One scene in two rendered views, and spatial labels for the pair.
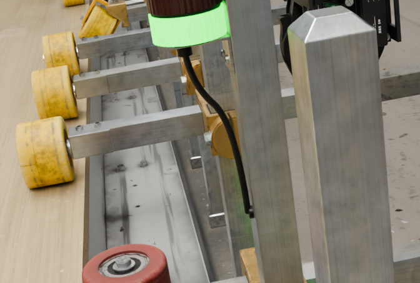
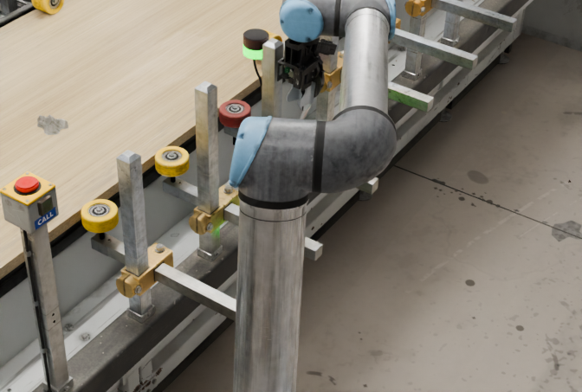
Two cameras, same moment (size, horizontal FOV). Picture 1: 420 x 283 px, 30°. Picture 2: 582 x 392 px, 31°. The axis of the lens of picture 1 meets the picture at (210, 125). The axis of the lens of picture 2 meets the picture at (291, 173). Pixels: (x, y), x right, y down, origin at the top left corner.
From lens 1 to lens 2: 2.02 m
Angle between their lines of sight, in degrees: 37
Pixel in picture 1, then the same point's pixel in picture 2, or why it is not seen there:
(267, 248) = not seen: hidden behind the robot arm
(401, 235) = not seen: outside the picture
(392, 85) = (404, 98)
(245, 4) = (268, 53)
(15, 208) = (241, 63)
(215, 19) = (257, 54)
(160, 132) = not seen: hidden behind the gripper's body
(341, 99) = (200, 103)
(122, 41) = not seen: outside the picture
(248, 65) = (266, 71)
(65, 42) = not seen: outside the picture
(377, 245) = (205, 136)
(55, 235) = (236, 84)
